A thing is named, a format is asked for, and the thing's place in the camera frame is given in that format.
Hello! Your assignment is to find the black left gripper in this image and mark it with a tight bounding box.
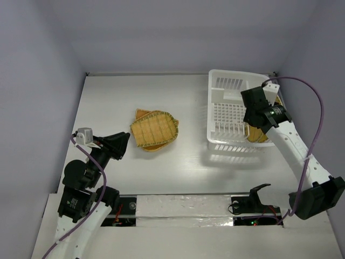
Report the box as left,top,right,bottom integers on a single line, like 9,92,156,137
88,130,130,186

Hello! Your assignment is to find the green-rimmed round woven plate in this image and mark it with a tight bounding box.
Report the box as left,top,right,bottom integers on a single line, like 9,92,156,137
245,125,268,143

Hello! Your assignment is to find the orange triangular woven plate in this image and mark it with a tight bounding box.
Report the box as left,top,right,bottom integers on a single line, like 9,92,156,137
134,109,161,123

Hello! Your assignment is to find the orange rounded-square woven plate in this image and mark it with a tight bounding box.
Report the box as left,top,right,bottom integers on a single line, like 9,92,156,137
137,141,171,152

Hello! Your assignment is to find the green-rimmed rectangular woven plate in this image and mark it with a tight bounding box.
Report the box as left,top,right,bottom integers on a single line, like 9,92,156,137
130,111,179,148

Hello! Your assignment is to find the large square bamboo mat plate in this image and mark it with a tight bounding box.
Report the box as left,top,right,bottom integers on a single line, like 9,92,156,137
274,96,283,106

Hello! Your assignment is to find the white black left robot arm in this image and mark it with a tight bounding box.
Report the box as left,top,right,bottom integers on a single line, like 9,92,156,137
43,127,130,258

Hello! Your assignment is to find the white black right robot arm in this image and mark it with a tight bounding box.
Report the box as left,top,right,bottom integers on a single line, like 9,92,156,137
240,86,344,220

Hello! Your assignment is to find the white plastic dish rack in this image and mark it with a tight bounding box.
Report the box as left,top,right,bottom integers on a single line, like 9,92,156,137
206,69,274,151

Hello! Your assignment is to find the white foam strip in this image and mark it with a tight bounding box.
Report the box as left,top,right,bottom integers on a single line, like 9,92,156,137
135,195,233,228

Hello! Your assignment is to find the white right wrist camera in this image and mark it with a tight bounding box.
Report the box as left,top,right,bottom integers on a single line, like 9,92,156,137
263,83,280,105

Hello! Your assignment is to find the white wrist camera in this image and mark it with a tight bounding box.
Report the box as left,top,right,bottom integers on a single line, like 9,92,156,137
75,127,93,146
263,83,280,105

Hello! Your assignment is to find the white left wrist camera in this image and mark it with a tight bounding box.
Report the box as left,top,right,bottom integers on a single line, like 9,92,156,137
75,127,93,146

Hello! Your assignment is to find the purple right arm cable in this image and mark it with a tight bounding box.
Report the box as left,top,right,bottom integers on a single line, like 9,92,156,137
268,76,324,224

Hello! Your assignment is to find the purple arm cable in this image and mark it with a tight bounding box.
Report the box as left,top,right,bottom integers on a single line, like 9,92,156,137
42,136,108,259
268,76,324,224

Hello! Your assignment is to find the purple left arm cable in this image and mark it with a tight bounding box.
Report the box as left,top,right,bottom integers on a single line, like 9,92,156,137
42,136,108,259

